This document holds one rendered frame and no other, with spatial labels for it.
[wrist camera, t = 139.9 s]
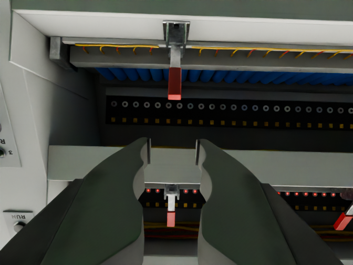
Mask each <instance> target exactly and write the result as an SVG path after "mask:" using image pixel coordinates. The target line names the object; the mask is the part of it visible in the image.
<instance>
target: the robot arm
mask: <svg viewBox="0 0 353 265"><path fill-rule="evenodd" d="M150 159H151V138H147V137H142V138H139V139H137V140H136V141H134V142H132V143H131V144H129V145H127V146H125V147H124V148H122V149H120V150H119V151H117V152H116V153H114V154H112V155H111V156H109V157H108V158H106V159H105V160H103V161H102V162H101V163H99V164H98V165H97V166H95V167H94V168H93V169H92V170H91V171H90V172H89V173H88V174H86V175H85V176H84V177H83V178H82V179H75V180H73V181H72V182H71V183H70V184H69V185H68V186H67V187H66V188H65V189H64V190H63V191H62V192H61V193H60V194H58V195H57V196H56V197H55V198H54V199H53V200H52V201H51V202H50V203H49V204H48V205H47V206H46V207H45V208H44V209H42V210H41V211H40V212H39V213H38V214H37V215H36V216H35V217H34V218H33V219H32V220H31V221H30V222H29V223H27V224H26V225H25V226H24V227H23V228H22V229H21V230H20V231H19V232H18V233H17V234H15V235H14V236H13V237H12V238H11V240H10V241H9V242H8V243H7V244H6V245H5V246H4V247H3V248H2V249H1V250H0V265H142V263H143V252H144V226H143V208H142V205H141V203H140V202H139V201H138V199H139V197H140V196H141V194H142V193H143V192H144V190H145V185H144V169H145V168H146V167H147V165H148V164H150ZM195 165H197V166H198V167H199V169H200V170H201V172H202V173H201V183H200V193H201V194H202V195H203V197H204V199H205V201H206V203H205V204H204V205H203V207H202V209H201V218H200V226H199V235H198V264H199V265H344V264H343V263H342V262H341V261H340V259H339V258H338V257H337V256H336V254H335V253H334V252H333V251H332V250H331V249H330V247H329V246H328V245H327V244H326V243H325V241H324V240H323V239H322V238H321V237H320V236H319V235H318V234H317V233H316V232H315V231H314V230H313V229H312V228H311V227H310V226H309V225H308V224H307V223H306V221H305V220H304V219H303V218H302V217H301V216H300V215H299V214H298V213H297V212H296V211H295V210H294V209H293V208H292V207H291V206H290V205H289V204H288V203H287V202H286V201H285V200H284V199H283V198H282V197H281V196H280V195H279V194H278V192H277V191H276V190H275V189H274V188H273V187H272V186H271V185H270V184H265V183H261V182H260V181H259V180H258V179H257V178H256V176H255V175H254V174H253V173H252V172H251V171H249V170H248V169H247V168H246V167H245V166H244V165H243V164H241V163H240V162H239V161H238V160H236V159H235V158H233V157H232V156H230V155H229V154H228V153H226V152H225V151H223V150H222V149H220V148H219V147H217V146H216V145H214V144H213V143H211V142H210V141H208V140H206V139H199V140H196V152H195Z"/></svg>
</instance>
